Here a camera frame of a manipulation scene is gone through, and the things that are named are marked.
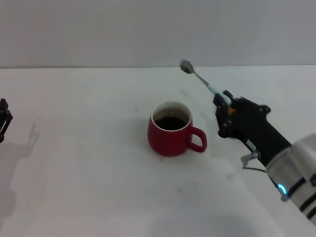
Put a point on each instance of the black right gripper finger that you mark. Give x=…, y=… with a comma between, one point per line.
x=223, y=118
x=249, y=105

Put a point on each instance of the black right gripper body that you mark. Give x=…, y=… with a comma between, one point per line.
x=254, y=128

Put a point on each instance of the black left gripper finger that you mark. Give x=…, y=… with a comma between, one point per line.
x=3, y=105
x=5, y=123

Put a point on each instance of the red ceramic coffee cup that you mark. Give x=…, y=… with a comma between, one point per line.
x=170, y=140

